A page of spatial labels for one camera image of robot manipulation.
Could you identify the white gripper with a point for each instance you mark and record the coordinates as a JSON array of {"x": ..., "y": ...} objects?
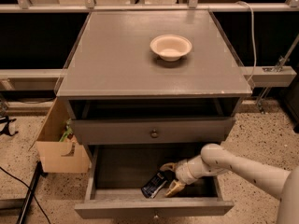
[{"x": 181, "y": 172}]

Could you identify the blue rxbar blueberry wrapper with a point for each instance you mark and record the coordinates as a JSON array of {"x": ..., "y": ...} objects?
[{"x": 151, "y": 189}]

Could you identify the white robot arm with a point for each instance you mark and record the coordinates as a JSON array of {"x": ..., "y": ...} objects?
[{"x": 215, "y": 160}]

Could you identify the open grey middle drawer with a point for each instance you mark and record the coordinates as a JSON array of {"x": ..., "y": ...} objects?
[{"x": 120, "y": 171}]

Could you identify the closed grey top drawer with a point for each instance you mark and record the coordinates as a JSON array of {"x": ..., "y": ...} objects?
[{"x": 151, "y": 131}]

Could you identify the grey wooden drawer cabinet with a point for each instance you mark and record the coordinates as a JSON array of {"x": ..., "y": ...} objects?
[{"x": 115, "y": 75}]

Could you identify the green item in box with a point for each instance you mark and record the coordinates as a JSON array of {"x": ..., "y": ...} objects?
[{"x": 66, "y": 131}]

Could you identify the cardboard box beside cabinet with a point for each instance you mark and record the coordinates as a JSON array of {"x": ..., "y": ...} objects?
[{"x": 55, "y": 156}]

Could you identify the white paper bowl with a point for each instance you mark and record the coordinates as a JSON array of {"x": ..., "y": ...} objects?
[{"x": 170, "y": 48}]

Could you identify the black floor bar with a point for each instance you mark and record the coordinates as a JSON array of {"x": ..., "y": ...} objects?
[{"x": 30, "y": 194}]

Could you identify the metal rail frame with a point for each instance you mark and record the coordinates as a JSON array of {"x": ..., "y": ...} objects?
[{"x": 46, "y": 8}]

